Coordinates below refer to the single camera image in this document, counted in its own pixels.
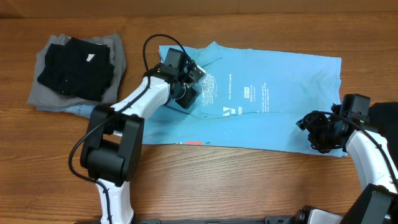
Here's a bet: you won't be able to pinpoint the light blue printed t-shirt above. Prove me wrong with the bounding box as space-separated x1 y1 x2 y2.
144 42 341 154

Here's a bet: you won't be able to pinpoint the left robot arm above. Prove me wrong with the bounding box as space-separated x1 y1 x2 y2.
76 61 206 223

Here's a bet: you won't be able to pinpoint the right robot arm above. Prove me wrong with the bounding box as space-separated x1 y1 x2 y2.
284 111 397 223

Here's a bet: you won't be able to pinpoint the black garment at right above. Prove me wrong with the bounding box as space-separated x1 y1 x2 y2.
369 102 397 149

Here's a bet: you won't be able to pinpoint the folded blue jeans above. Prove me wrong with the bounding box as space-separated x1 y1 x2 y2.
36 104 96 118

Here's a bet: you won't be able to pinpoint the black folded shirt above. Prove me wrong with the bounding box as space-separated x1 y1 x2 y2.
37 37 114 101

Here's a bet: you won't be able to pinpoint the grey folded garment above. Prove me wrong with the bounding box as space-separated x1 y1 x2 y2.
26 33 127 113

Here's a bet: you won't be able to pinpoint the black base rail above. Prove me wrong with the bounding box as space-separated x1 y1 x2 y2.
131 216 293 224

